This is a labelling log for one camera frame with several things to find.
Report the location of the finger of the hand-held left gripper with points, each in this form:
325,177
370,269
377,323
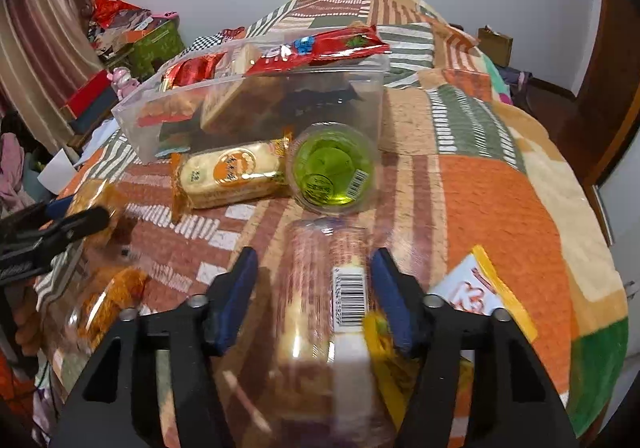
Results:
57,208
82,224

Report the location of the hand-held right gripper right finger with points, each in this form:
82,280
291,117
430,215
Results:
395,303

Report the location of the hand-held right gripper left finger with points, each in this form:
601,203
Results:
235,303

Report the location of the clear bag of orange fried snacks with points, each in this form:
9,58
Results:
95,198

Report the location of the long clear biscuit pack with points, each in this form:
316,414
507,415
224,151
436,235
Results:
325,328

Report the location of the clear bag of round crisps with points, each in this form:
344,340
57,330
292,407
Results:
112,300

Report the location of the red green rice cracker packet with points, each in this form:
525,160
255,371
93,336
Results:
185,78

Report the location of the clear plastic storage container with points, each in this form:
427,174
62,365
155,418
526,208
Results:
280,98

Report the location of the red packet with cartoon figures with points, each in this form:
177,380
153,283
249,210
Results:
325,48

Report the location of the person's left hand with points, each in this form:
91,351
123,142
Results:
30,323

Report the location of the white notebook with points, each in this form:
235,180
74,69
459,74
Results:
57,170

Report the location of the pink cloth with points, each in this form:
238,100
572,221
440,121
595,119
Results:
12,168

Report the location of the yellow snack packet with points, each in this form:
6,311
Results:
485,298

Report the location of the grey box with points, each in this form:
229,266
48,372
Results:
97,113

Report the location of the red box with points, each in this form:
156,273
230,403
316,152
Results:
90,93

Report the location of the cracker pack with orange ends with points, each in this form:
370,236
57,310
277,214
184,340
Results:
230,175

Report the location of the patchwork striped blanket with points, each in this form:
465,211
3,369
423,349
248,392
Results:
475,203

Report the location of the pink rabbit toy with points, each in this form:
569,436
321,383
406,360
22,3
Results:
125,80

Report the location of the green jelly cup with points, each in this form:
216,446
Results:
332,170

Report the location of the striped brown curtain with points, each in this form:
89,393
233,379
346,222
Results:
40,28

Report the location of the green storage box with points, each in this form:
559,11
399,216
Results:
160,48

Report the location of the red plastic bag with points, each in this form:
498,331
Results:
115,8

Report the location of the checkered patchwork quilt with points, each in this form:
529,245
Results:
215,39

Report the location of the brown cardboard box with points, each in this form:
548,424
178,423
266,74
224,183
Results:
496,47

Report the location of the brown wooden door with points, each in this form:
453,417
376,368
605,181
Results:
615,78

